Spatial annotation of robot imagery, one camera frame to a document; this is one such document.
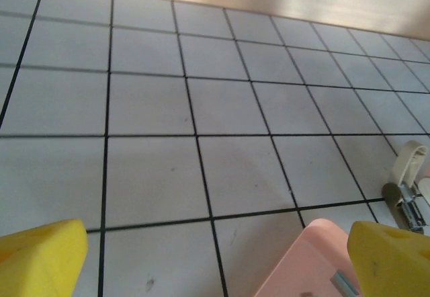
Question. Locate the pink plastic tray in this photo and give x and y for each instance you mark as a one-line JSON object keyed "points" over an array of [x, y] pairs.
{"points": [[302, 260]]}

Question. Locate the cream and metal stapler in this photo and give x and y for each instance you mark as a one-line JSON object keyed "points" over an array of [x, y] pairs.
{"points": [[408, 162]]}

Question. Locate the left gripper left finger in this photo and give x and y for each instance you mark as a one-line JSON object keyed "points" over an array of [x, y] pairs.
{"points": [[40, 260]]}

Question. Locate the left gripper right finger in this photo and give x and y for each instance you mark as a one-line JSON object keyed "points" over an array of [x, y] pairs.
{"points": [[393, 263]]}

